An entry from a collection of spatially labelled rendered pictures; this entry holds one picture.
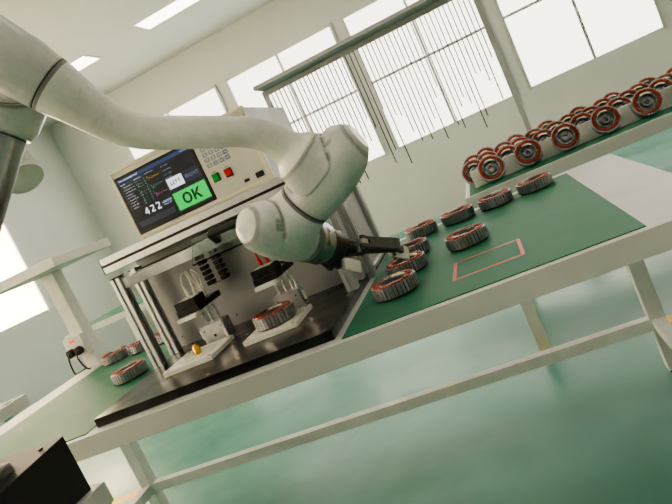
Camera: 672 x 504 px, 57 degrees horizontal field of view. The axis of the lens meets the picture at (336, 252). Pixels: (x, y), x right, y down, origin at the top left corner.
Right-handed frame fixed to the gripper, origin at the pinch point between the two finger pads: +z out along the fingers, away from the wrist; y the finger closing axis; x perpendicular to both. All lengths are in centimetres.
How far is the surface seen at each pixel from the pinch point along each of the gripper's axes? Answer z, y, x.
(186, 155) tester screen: -21, -44, 37
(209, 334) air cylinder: -3, -59, -8
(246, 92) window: 369, -439, 398
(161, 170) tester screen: -23, -52, 35
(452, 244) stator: 23.0, 6.6, 6.3
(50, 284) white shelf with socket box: -1, -161, 30
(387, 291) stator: -1.3, 1.7, -8.0
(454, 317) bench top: -7.7, 21.0, -18.1
